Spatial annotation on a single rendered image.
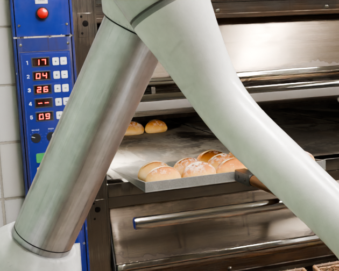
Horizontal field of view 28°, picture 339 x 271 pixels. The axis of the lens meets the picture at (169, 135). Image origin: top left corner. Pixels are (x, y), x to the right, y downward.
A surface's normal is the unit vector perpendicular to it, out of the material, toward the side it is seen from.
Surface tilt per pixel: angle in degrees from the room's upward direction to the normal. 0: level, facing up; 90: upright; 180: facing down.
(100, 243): 90
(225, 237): 70
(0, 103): 90
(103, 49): 80
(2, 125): 90
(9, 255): 51
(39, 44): 90
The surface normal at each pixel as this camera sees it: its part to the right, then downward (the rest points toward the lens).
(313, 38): 0.28, -0.22
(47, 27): 0.31, 0.12
